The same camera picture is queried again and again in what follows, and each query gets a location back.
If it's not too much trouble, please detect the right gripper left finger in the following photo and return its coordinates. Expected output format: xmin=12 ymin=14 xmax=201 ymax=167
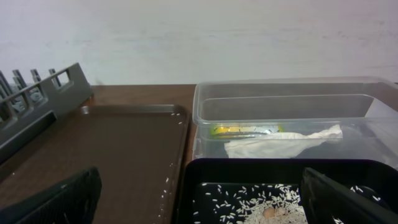
xmin=1 ymin=167 xmax=102 ymax=224

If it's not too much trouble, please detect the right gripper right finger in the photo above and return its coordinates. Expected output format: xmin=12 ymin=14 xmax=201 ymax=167
xmin=300 ymin=167 xmax=397 ymax=224

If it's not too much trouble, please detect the clear plastic waste bin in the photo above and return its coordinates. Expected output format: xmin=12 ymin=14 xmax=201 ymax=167
xmin=193 ymin=77 xmax=397 ymax=167

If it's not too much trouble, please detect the black food waste tray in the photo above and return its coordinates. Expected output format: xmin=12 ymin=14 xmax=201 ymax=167
xmin=176 ymin=159 xmax=397 ymax=223

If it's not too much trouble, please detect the grey dishwasher rack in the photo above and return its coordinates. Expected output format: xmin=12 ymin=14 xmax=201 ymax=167
xmin=1 ymin=63 xmax=93 ymax=162

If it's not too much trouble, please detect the crumpled white paper napkin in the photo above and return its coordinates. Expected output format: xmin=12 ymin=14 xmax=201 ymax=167
xmin=224 ymin=124 xmax=343 ymax=159

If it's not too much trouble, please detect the dark brown serving tray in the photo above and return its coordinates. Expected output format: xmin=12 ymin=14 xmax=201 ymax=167
xmin=1 ymin=105 xmax=190 ymax=223

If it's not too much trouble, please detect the yellow snack wrapper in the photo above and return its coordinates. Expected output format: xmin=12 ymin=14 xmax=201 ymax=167
xmin=209 ymin=125 xmax=284 ymax=139

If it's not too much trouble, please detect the pile of rice and nuts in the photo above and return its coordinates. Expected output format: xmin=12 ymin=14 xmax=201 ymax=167
xmin=191 ymin=183 xmax=308 ymax=224

